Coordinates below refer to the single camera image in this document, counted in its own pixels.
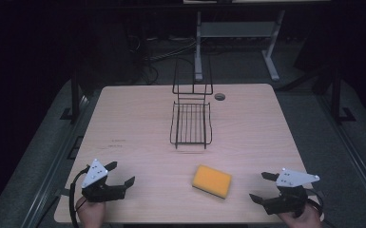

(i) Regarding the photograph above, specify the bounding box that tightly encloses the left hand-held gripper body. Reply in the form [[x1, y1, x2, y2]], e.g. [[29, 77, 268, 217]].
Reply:
[[81, 158, 127, 203]]

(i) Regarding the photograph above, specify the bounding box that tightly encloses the yellow sponge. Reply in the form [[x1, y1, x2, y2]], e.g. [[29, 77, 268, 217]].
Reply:
[[191, 163, 233, 200]]

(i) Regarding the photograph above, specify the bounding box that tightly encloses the person's right hand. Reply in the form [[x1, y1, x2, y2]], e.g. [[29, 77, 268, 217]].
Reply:
[[277, 204, 325, 228]]

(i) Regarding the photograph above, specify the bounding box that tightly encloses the black metal post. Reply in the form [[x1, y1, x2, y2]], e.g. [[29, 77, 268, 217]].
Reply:
[[329, 56, 357, 125], [60, 53, 84, 124]]

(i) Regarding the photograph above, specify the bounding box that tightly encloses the grey metal desk frame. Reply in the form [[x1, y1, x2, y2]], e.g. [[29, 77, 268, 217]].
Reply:
[[193, 9, 287, 83]]

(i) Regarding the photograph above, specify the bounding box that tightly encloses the black wire rack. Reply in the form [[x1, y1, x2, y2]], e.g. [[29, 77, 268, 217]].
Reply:
[[169, 56, 214, 150]]

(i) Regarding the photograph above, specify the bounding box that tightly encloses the bundle of floor cables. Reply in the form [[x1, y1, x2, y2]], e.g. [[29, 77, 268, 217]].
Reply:
[[126, 33, 201, 86]]

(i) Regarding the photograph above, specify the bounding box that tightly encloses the black cable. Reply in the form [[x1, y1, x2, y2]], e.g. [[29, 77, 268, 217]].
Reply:
[[68, 164, 91, 228], [303, 188, 337, 228]]

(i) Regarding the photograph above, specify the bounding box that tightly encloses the person's left hand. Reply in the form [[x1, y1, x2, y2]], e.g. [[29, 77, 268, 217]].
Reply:
[[75, 196, 106, 228]]

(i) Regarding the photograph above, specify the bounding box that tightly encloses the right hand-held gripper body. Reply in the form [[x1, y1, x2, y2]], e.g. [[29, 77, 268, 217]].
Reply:
[[261, 167, 320, 219]]

